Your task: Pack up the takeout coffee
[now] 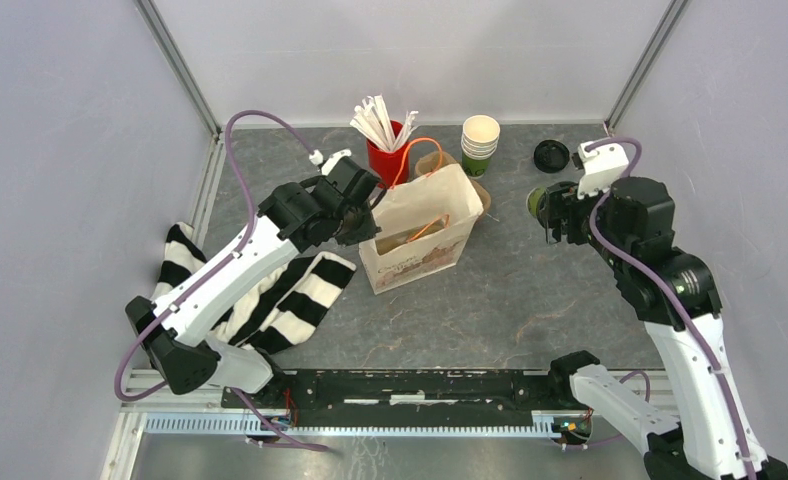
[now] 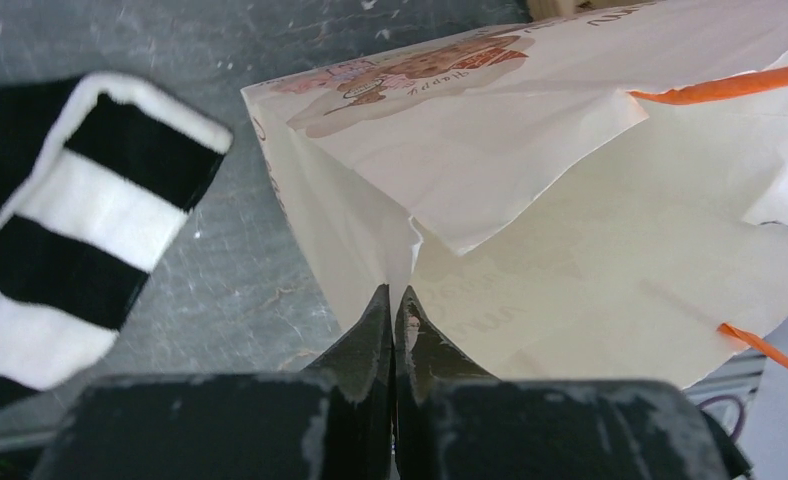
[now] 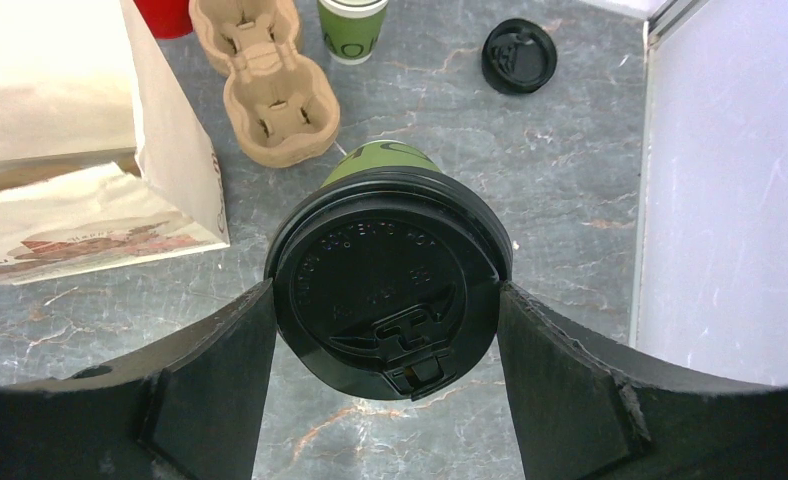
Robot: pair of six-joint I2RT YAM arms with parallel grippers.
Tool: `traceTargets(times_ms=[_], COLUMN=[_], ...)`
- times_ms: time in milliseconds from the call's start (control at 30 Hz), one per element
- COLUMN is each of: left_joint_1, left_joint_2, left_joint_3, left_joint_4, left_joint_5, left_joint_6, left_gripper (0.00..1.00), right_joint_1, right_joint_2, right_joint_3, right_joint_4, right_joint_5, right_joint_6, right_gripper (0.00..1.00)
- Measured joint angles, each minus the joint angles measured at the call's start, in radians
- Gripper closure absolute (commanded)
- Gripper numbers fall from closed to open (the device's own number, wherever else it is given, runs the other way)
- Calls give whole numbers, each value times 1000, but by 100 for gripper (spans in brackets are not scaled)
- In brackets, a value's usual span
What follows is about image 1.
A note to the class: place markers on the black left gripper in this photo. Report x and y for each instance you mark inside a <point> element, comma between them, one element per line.
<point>368,229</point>

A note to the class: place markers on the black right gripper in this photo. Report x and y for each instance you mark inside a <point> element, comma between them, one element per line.
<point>563,200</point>

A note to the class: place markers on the green paper coffee cup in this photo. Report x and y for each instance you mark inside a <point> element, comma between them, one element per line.
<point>534,201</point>

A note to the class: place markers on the beige paper gift bag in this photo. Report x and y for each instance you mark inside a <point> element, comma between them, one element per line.
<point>424,225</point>

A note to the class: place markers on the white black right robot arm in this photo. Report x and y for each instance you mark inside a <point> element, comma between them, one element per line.
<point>674,295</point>

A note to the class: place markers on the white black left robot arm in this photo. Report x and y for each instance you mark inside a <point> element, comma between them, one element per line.
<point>175,330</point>

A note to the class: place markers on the stack of black lids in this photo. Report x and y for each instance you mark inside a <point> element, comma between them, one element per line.
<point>551,156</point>

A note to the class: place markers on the red straw holder cup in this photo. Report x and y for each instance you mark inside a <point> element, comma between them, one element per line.
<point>388,166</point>

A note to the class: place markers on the white wrapped straws bundle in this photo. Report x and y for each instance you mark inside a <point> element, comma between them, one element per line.
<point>371,118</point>

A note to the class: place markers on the stack of paper cups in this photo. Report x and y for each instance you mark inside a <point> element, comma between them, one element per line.
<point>479,141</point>

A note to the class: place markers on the black white striped cloth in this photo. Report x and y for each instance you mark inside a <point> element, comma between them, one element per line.
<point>281,311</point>

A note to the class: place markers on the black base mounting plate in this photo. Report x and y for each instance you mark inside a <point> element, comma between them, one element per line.
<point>415,398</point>

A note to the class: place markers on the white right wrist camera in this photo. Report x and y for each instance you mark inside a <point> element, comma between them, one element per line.
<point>601,167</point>

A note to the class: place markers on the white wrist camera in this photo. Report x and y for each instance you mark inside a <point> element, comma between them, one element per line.
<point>601,167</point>
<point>326,164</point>

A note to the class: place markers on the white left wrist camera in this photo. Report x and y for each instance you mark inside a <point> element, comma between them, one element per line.
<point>326,164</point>

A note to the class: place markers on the white slotted cable duct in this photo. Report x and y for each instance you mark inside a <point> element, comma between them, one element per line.
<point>246,424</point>

